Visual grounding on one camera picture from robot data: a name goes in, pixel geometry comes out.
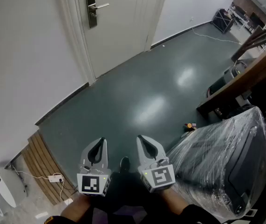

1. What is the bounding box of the person's right forearm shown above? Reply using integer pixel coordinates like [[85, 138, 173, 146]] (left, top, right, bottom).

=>
[[156, 187, 191, 219]]

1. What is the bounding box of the person's black shoe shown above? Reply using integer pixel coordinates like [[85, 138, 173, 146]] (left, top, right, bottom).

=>
[[119, 156, 131, 174]]

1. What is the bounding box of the metal door lock with handle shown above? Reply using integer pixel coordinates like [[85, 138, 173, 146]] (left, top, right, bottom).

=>
[[85, 0, 110, 29]]

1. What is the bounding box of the plastic-wrapped dark appliance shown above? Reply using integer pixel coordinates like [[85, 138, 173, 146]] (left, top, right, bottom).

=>
[[167, 105, 266, 219]]

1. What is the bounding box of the white round appliance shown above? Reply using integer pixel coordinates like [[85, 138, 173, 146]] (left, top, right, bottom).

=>
[[0, 168, 28, 209]]

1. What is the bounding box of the white panelled door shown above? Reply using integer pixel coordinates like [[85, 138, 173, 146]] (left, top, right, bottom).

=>
[[75, 0, 164, 79]]

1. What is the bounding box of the thin white power cable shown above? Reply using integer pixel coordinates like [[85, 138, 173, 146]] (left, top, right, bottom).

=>
[[11, 164, 65, 199]]

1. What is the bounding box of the black folding rack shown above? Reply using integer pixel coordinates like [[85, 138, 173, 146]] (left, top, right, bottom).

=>
[[211, 8, 235, 34]]

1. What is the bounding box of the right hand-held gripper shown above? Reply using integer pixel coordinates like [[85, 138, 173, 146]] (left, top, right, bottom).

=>
[[136, 135, 176, 193]]

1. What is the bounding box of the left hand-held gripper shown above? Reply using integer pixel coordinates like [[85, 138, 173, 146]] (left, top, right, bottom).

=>
[[76, 138, 112, 197]]

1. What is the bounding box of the white power strip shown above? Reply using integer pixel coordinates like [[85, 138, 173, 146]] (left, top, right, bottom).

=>
[[48, 174, 64, 183]]

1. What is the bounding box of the white door frame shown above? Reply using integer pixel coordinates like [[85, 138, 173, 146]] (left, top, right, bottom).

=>
[[58, 0, 171, 86]]

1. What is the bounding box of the brown slatted wooden step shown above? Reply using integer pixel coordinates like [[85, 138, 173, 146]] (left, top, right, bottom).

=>
[[20, 131, 77, 206]]

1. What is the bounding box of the person's black clothing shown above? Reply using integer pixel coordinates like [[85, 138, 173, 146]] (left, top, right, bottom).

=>
[[44, 171, 219, 224]]

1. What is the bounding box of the person's left forearm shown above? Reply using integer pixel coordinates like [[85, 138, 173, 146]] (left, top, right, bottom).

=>
[[60, 192, 94, 224]]

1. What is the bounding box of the small red and yellow can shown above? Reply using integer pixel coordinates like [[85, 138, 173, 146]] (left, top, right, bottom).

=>
[[183, 122, 198, 133]]

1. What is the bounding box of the long white floor cable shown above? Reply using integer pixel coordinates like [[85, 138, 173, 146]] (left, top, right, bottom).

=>
[[191, 26, 242, 45]]

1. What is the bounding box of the dark wooden stair railing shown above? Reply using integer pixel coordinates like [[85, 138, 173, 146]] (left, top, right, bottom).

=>
[[196, 23, 266, 120]]

